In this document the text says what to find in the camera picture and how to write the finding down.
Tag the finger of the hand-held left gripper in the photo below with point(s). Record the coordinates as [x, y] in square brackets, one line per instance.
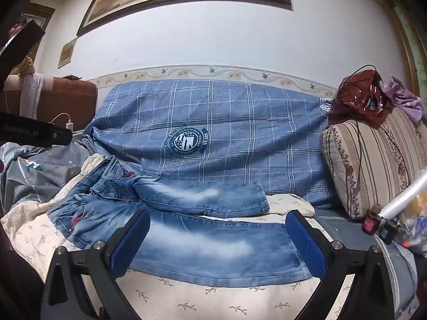
[36, 132]

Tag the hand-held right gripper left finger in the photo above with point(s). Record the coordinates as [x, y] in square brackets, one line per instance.
[130, 246]

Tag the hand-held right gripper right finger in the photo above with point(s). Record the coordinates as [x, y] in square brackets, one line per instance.
[307, 243]

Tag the blue denim pants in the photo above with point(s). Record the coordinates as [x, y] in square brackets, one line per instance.
[200, 240]

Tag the pale cloth on headboard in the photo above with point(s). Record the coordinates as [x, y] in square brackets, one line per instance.
[30, 96]

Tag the grey star-print blanket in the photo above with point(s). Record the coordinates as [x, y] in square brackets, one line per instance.
[50, 173]

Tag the brown armchair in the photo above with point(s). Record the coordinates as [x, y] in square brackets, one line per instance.
[66, 100]

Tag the red black device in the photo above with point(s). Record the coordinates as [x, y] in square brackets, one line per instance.
[369, 225]

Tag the cream leaf-print quilt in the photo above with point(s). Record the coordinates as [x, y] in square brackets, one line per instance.
[200, 300]

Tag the striped floral pillow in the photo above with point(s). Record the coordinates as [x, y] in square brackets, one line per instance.
[373, 160]

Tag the clear plastic bag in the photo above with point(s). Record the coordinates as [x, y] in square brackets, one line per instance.
[415, 223]

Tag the white tube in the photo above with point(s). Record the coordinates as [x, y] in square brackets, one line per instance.
[407, 196]

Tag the blue plaid blanket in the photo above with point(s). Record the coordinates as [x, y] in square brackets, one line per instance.
[233, 123]

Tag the red plastic bag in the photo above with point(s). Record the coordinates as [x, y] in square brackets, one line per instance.
[350, 103]

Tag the purple cloth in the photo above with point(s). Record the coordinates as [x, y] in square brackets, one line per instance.
[407, 103]

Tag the small wooden picture frame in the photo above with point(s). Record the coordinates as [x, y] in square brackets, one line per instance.
[40, 15]

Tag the small unframed wall picture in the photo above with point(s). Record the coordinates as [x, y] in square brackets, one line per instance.
[67, 52]

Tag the gold green door frame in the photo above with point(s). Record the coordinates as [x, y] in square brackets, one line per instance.
[410, 40]

